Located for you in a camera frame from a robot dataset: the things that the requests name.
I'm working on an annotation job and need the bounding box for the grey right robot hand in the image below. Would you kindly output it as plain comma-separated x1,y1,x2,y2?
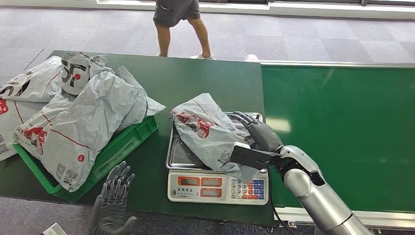
229,111,284,171

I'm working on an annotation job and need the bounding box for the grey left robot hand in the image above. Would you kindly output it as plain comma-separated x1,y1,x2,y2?
87,161,138,235

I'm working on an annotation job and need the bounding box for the grey mailer bag red print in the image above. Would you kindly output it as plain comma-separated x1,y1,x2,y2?
170,93,260,183

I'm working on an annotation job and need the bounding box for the green plastic crate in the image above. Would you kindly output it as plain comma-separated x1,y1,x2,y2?
12,116,159,204

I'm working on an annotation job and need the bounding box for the white electronic scale steel tray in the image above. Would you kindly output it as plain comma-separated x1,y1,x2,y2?
165,112,270,206

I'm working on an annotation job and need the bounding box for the large grey mailer L mark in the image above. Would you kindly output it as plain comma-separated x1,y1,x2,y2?
13,70,148,192

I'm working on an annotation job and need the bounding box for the plain grey mailer bag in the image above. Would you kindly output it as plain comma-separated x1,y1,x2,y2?
115,66,166,130

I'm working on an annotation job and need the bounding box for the white mailer red line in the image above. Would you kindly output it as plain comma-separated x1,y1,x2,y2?
0,98,46,162

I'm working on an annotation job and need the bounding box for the grey mailer black print red dot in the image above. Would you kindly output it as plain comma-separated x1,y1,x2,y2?
61,51,108,96

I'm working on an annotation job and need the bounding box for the grey mailer black lettering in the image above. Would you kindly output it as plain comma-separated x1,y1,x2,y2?
0,55,64,103

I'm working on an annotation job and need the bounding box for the person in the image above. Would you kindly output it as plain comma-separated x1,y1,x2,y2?
153,0,215,61

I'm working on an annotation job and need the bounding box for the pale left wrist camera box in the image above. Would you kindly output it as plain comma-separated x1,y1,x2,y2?
42,223,68,235

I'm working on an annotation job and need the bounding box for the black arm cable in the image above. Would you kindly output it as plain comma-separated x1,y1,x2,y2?
266,162,294,235

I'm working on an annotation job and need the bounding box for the green conveyor belt aluminium frame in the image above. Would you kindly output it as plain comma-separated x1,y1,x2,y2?
259,60,415,233

